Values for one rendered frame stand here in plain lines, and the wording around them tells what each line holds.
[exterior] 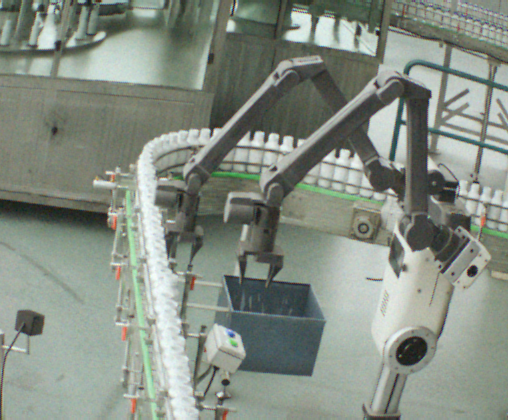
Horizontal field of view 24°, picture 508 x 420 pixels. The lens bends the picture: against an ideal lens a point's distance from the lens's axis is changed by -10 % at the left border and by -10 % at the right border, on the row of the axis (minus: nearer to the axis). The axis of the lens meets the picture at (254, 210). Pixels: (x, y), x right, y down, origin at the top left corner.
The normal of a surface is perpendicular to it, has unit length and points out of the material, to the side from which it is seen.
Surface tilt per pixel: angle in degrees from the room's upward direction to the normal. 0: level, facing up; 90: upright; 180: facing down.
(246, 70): 90
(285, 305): 90
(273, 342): 90
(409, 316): 101
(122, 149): 90
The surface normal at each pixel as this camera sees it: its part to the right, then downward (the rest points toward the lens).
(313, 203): -0.18, 0.29
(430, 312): 0.09, 0.51
